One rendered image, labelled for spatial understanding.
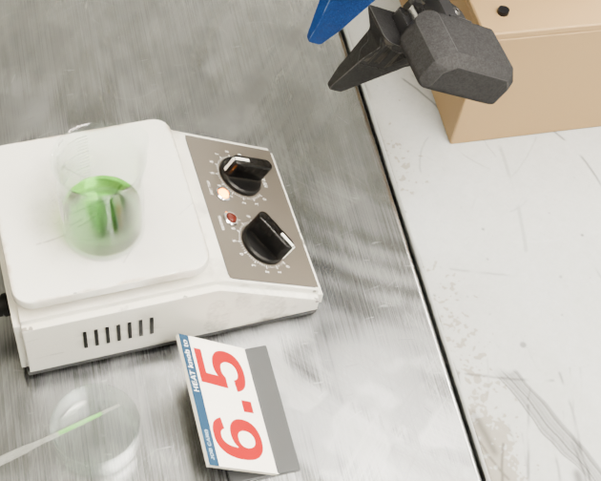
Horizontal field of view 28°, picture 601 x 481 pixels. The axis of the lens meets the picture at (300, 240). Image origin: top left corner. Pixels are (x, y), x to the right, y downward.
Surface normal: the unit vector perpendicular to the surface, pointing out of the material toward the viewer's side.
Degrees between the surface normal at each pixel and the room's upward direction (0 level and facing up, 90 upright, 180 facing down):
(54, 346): 90
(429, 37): 14
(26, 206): 0
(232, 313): 90
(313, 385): 0
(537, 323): 0
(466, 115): 90
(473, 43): 31
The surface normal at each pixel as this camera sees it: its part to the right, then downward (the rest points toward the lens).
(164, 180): 0.09, -0.55
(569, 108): 0.22, 0.83
